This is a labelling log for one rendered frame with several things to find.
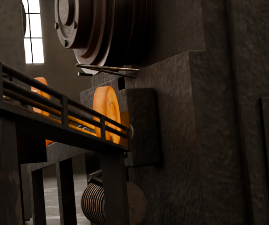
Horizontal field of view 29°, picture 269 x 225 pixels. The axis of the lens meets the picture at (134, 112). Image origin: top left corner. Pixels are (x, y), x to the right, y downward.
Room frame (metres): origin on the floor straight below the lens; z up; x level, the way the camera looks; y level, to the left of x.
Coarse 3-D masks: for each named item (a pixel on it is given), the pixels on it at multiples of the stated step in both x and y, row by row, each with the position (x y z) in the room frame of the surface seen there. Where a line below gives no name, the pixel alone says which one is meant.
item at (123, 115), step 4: (120, 112) 1.39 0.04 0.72; (124, 112) 1.39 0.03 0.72; (128, 112) 1.39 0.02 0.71; (120, 116) 1.39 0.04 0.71; (124, 116) 1.39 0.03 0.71; (128, 116) 1.39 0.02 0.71; (124, 120) 1.39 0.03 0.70; (128, 120) 1.38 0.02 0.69; (124, 124) 1.39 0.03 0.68; (128, 124) 1.38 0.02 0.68; (124, 132) 1.38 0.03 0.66; (120, 140) 1.38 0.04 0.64; (124, 140) 1.38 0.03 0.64; (120, 144) 1.38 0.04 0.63; (124, 144) 1.38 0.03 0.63
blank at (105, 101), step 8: (104, 88) 1.28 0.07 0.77; (112, 88) 1.32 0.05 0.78; (96, 96) 1.26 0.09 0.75; (104, 96) 1.25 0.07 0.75; (112, 96) 1.32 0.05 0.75; (96, 104) 1.25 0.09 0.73; (104, 104) 1.24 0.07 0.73; (112, 104) 1.32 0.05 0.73; (104, 112) 1.24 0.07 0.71; (112, 112) 1.34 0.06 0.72; (96, 120) 1.24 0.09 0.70; (120, 120) 1.38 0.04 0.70; (96, 128) 1.25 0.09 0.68; (112, 136) 1.28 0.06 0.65
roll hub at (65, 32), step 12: (60, 0) 1.80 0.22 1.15; (72, 0) 1.73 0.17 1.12; (84, 0) 1.66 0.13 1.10; (60, 12) 1.81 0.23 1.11; (72, 12) 1.73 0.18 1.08; (84, 12) 1.67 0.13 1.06; (60, 24) 1.87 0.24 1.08; (84, 24) 1.69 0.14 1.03; (60, 36) 1.86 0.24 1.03; (72, 36) 1.74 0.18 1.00; (84, 36) 1.72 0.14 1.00; (72, 48) 1.80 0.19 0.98
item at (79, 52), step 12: (96, 0) 1.65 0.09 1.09; (108, 0) 1.63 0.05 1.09; (96, 12) 1.66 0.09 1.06; (108, 12) 1.64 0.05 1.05; (96, 24) 1.67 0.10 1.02; (108, 24) 1.66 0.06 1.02; (96, 36) 1.70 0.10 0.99; (84, 48) 1.78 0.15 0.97; (96, 48) 1.73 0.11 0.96; (84, 60) 1.85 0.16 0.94; (96, 60) 1.77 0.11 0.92
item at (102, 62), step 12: (120, 0) 1.62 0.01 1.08; (120, 12) 1.63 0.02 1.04; (120, 24) 1.64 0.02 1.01; (108, 36) 1.67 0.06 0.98; (120, 36) 1.67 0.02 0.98; (108, 48) 1.68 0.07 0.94; (120, 48) 1.70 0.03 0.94; (108, 60) 1.72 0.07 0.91; (120, 60) 1.75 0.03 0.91; (96, 72) 1.80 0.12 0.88
